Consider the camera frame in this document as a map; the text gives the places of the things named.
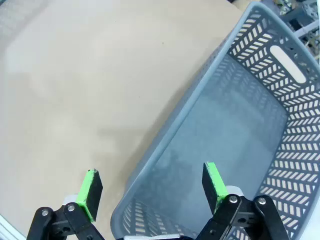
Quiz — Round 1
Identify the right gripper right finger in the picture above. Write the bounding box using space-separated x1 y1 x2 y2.
196 161 291 240

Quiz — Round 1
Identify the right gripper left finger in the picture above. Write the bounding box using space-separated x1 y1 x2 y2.
26 168 106 240

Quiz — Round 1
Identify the grey plastic basket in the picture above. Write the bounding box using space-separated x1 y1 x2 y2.
110 1 320 240

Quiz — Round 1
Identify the white ribbed base plate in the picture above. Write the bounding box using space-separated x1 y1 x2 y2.
0 214 26 240

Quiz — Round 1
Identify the grey metal frame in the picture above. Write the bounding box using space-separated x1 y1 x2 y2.
272 0 320 63

